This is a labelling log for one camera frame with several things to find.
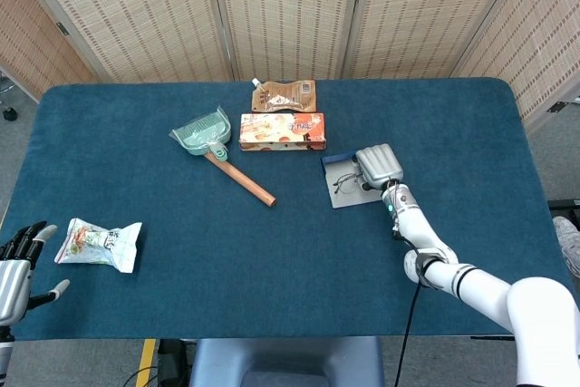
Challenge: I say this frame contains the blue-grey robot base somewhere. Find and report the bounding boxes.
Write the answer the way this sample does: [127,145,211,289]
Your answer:
[188,336,385,387]

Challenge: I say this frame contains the black-framed eyeglasses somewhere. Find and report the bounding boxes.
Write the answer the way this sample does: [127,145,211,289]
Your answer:
[333,172,366,194]

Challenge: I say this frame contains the blue glasses case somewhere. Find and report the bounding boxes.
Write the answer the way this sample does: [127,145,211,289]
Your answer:
[320,150,384,210]

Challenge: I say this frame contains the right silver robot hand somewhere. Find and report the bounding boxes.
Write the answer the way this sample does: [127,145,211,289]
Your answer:
[353,143,405,192]

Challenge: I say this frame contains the green dustpan wooden handle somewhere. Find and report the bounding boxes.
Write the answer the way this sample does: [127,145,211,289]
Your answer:
[203,143,276,208]

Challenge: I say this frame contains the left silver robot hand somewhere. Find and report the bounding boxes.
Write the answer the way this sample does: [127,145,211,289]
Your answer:
[0,220,72,327]

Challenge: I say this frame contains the woven folding screen panel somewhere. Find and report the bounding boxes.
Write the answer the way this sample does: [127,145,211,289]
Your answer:
[342,0,529,80]
[208,0,366,82]
[450,0,580,134]
[8,0,235,84]
[0,0,99,102]

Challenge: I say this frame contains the grey sneaker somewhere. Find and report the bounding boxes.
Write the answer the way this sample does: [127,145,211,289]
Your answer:
[552,216,580,278]

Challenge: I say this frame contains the orange snack box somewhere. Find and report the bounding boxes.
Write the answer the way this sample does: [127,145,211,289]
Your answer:
[238,112,327,152]

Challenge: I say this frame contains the brown spout pouch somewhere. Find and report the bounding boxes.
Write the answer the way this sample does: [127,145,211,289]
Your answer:
[250,78,317,113]

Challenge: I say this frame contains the white snack bag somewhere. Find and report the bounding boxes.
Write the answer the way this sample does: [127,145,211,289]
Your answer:
[53,218,143,275]

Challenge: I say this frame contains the black caster stool base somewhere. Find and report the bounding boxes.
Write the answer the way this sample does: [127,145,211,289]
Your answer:
[0,72,19,122]

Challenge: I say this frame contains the blue tablecloth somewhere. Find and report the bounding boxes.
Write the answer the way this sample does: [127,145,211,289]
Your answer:
[0,77,575,342]

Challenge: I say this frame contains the mint green dustpan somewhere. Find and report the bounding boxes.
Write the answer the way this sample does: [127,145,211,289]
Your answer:
[169,105,234,157]

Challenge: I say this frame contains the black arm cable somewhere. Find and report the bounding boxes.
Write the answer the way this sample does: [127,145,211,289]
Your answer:
[392,264,430,387]

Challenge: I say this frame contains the black equipment base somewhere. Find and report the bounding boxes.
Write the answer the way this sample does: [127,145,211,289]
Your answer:
[546,198,580,212]

